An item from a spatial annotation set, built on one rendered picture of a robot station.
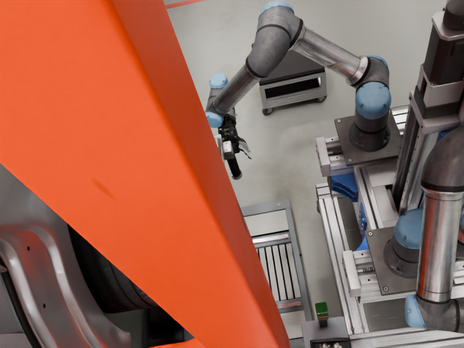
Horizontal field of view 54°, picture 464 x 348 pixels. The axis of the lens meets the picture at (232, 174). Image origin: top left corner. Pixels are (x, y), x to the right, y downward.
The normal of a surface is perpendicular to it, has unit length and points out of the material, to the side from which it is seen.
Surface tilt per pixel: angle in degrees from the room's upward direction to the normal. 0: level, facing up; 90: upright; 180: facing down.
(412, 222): 8
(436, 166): 52
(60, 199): 90
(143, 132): 90
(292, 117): 0
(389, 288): 0
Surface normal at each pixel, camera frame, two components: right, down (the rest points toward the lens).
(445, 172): -0.54, 0.24
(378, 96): -0.21, -0.42
